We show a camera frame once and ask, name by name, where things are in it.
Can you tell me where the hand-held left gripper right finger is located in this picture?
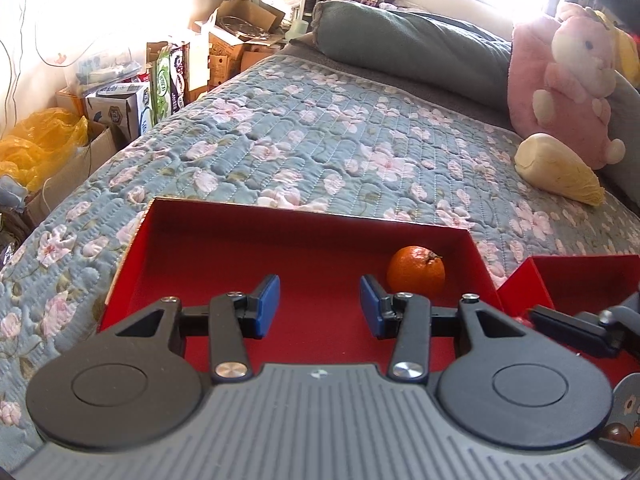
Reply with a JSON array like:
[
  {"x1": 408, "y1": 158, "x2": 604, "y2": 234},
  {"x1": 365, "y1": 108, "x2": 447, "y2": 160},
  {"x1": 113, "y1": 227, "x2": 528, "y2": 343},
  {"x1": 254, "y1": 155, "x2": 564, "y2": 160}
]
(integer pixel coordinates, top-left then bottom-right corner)
[{"x1": 359, "y1": 273, "x2": 533, "y2": 386}]

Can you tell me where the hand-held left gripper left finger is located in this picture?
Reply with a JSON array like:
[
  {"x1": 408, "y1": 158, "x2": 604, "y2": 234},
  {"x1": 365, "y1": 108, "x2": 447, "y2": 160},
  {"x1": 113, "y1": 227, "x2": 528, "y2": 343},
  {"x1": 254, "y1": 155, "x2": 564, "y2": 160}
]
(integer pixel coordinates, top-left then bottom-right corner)
[{"x1": 112, "y1": 273, "x2": 282, "y2": 385}]

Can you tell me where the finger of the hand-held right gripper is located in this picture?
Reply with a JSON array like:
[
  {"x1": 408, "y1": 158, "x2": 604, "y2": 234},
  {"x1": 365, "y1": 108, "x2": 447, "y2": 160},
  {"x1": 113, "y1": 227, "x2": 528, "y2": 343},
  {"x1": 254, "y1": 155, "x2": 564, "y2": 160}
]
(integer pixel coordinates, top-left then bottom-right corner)
[{"x1": 528, "y1": 304, "x2": 626, "y2": 359}]

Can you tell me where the small red tray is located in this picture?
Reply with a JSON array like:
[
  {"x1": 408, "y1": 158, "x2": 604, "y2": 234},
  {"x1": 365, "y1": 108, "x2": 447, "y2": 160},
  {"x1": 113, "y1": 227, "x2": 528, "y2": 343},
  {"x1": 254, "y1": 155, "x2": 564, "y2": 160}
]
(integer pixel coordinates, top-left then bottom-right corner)
[{"x1": 497, "y1": 254, "x2": 640, "y2": 391}]

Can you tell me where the orange tangerine with stem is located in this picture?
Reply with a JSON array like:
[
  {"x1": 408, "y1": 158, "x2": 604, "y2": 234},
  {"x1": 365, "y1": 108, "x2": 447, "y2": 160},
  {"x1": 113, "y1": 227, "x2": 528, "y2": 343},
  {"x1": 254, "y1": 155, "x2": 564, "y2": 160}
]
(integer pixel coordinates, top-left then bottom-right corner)
[{"x1": 386, "y1": 245, "x2": 446, "y2": 298}]

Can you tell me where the large red tray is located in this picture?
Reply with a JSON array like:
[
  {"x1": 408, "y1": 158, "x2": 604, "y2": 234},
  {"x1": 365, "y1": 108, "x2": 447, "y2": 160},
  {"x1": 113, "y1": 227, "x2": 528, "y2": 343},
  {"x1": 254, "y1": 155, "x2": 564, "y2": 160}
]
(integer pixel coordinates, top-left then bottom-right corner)
[{"x1": 100, "y1": 197, "x2": 504, "y2": 377}]

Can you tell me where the napa cabbage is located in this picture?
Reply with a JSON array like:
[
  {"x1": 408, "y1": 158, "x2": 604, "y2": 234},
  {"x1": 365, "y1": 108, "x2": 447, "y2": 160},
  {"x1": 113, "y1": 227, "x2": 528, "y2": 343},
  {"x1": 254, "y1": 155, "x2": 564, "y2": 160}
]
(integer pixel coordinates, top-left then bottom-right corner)
[{"x1": 514, "y1": 132, "x2": 606, "y2": 207}]

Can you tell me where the floral quilted bedspread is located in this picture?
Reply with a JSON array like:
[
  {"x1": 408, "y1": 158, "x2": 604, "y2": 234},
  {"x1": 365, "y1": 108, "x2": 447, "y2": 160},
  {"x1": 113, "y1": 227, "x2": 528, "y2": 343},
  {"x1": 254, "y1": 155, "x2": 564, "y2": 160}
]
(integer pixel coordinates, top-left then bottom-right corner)
[{"x1": 0, "y1": 52, "x2": 640, "y2": 461}]

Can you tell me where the cardboard box under bag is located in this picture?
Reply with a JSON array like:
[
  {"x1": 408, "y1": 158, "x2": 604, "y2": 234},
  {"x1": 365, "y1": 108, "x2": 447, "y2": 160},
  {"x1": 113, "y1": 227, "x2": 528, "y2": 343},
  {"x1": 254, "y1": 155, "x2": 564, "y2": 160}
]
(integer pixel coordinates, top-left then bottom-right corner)
[{"x1": 25, "y1": 120, "x2": 121, "y2": 228}]

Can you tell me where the pink plush toy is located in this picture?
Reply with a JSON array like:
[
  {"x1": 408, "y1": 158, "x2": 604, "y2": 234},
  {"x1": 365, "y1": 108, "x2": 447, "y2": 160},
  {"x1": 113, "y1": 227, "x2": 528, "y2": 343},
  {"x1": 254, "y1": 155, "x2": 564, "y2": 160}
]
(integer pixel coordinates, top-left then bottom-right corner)
[{"x1": 507, "y1": 2, "x2": 640, "y2": 171}]

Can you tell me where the green printed box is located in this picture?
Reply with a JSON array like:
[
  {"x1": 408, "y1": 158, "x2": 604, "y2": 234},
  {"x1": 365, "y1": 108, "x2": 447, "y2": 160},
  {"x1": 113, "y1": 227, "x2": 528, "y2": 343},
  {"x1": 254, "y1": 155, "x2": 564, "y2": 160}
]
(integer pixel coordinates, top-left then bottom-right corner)
[{"x1": 146, "y1": 41, "x2": 192, "y2": 123}]

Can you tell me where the white printed box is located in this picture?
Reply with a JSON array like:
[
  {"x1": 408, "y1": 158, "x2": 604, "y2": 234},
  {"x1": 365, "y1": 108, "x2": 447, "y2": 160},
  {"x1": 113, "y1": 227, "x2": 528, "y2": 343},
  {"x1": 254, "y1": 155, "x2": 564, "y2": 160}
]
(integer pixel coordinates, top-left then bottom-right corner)
[{"x1": 85, "y1": 82, "x2": 153, "y2": 141}]

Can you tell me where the grey pillow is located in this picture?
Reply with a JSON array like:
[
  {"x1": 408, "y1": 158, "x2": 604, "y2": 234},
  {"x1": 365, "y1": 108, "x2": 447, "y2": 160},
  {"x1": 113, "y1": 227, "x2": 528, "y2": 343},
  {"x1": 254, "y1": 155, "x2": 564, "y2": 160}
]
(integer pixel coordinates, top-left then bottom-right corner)
[{"x1": 310, "y1": 0, "x2": 516, "y2": 123}]

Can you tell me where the yellow plastic bag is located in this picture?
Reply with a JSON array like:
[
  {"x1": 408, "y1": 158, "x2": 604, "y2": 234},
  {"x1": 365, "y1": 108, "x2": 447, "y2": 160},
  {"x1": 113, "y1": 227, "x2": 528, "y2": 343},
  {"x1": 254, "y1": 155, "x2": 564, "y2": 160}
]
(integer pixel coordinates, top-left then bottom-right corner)
[{"x1": 0, "y1": 107, "x2": 91, "y2": 193}]

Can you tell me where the pale green bottle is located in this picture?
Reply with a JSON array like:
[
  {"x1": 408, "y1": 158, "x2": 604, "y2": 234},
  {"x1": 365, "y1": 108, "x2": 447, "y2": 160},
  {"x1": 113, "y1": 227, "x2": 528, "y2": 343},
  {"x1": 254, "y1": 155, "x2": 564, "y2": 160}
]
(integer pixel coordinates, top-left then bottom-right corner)
[{"x1": 287, "y1": 16, "x2": 312, "y2": 43}]

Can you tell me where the open cardboard box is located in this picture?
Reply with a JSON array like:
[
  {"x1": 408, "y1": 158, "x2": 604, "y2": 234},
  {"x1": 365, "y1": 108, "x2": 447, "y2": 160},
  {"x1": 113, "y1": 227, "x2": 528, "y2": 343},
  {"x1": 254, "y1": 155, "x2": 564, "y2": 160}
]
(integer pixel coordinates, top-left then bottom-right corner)
[{"x1": 195, "y1": 0, "x2": 287, "y2": 46}]

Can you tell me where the clear plastic container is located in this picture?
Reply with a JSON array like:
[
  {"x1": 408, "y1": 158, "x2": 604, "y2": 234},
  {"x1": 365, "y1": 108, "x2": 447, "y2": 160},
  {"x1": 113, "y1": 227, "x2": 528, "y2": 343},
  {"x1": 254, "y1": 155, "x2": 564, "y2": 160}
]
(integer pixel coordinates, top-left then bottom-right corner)
[{"x1": 65, "y1": 42, "x2": 146, "y2": 88}]

